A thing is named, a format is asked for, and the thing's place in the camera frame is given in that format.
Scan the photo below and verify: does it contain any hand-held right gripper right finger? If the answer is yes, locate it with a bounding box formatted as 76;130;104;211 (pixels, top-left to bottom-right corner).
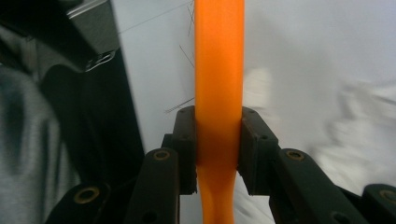
237;106;279;196

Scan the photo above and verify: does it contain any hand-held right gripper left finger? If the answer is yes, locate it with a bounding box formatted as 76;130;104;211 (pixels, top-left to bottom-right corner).
162;105;199;195

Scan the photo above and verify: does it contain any orange brush with grey bristles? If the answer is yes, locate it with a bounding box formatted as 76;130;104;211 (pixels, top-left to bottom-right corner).
193;0;246;224

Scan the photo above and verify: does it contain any white table mat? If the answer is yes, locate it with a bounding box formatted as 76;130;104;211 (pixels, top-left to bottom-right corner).
111;0;396;224

